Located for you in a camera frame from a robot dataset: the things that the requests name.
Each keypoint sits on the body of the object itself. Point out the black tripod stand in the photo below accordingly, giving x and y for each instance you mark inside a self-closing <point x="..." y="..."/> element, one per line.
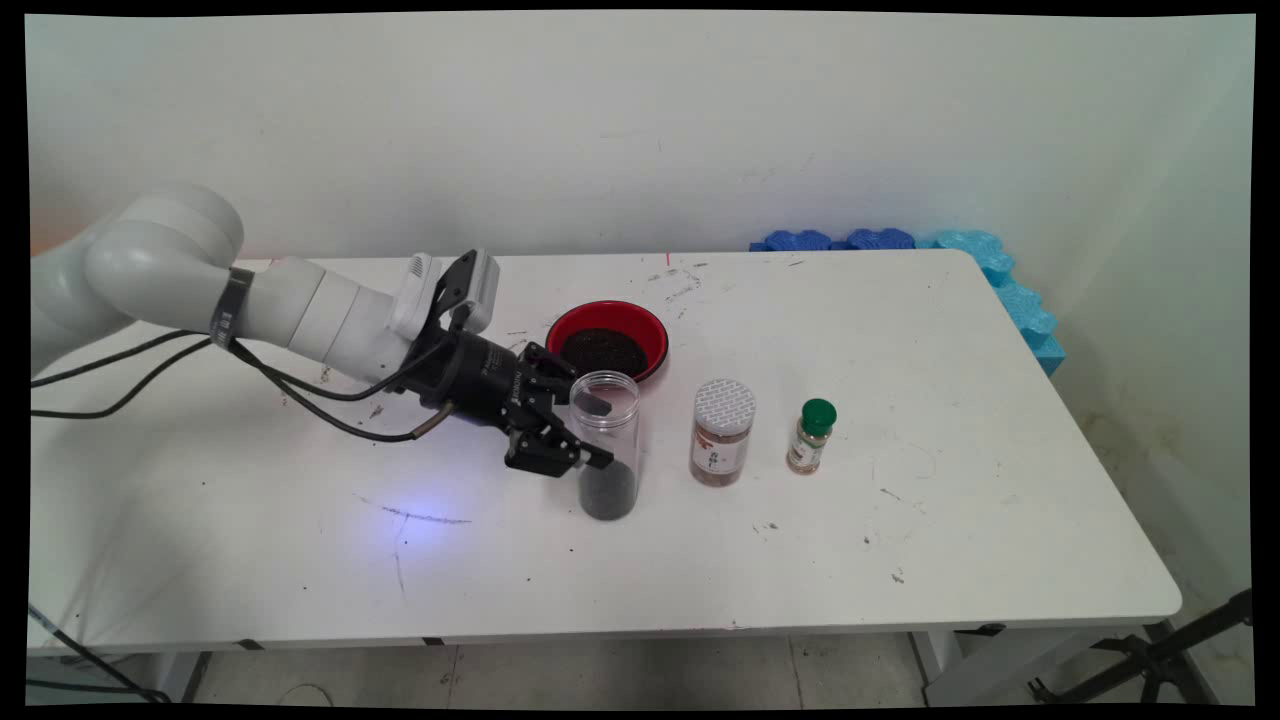
<point x="1160" y="655"/>

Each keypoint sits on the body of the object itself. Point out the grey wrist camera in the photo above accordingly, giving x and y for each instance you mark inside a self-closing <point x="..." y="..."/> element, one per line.
<point x="480" y="290"/>

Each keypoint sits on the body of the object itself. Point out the white table leg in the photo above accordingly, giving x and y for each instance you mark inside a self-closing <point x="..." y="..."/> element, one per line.
<point x="1000" y="665"/>

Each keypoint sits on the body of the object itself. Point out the red bowl with black seeds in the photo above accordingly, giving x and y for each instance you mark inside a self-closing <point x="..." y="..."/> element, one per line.
<point x="620" y="335"/>

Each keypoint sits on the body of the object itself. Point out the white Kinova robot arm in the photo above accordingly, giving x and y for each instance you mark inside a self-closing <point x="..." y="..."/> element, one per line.
<point x="160" y="265"/>

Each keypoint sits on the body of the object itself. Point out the dark blue foam block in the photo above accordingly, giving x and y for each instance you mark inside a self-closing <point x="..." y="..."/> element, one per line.
<point x="795" y="241"/>
<point x="880" y="239"/>

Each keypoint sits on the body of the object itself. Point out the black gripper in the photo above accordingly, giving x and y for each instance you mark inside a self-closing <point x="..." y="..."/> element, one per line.
<point x="475" y="375"/>

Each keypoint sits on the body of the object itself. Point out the light blue foam block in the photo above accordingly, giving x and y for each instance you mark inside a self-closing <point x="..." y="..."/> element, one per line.
<point x="1000" y="265"/>

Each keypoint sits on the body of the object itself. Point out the small spice bottle green cap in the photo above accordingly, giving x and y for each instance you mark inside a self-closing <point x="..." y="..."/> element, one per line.
<point x="812" y="435"/>

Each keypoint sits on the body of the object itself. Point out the spice jar with white lid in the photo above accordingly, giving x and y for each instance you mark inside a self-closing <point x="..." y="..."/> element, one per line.
<point x="722" y="440"/>

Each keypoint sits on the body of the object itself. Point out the clear jar with black seeds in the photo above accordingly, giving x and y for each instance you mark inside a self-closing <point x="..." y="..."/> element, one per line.
<point x="610" y="495"/>

